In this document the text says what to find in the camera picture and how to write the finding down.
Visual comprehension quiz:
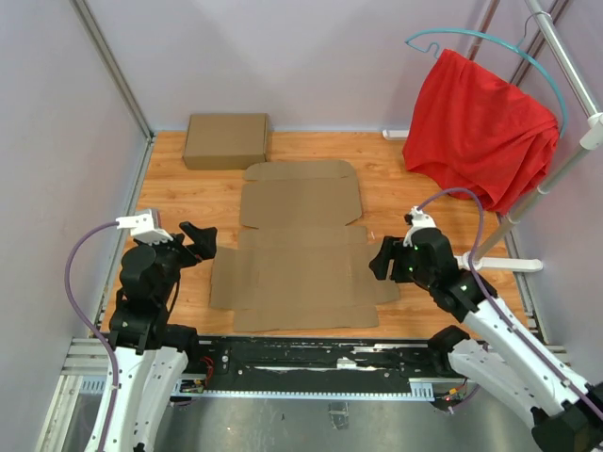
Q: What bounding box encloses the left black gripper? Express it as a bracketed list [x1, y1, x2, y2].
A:
[139, 220, 218, 302]

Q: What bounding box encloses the cardboard box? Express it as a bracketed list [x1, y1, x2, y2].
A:
[209, 160, 399, 332]
[182, 113, 269, 170]

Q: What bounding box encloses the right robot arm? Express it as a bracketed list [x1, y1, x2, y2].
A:
[369, 228, 602, 451]

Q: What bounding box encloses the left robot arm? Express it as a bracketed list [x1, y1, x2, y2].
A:
[86, 212, 218, 451]

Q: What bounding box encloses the folded cardboard box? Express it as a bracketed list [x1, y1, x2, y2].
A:
[182, 113, 269, 170]

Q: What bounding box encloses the white rack foot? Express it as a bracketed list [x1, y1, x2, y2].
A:
[382, 129, 409, 140]

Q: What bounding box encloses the red cloth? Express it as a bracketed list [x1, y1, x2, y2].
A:
[402, 49, 560, 215]

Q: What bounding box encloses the teal clothes hanger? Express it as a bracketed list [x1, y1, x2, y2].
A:
[403, 12, 569, 140]

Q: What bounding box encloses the white clothes rack stand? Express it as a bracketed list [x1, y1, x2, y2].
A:
[454, 0, 603, 274]

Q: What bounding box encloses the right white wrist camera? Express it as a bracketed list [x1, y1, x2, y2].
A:
[404, 206, 436, 236]

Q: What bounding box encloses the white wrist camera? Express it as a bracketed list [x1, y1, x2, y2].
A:
[404, 206, 436, 236]
[116, 208, 173, 245]

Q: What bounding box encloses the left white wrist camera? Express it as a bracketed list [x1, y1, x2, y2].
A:
[116, 208, 173, 245]

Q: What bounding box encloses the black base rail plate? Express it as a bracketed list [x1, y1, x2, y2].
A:
[175, 332, 465, 397]

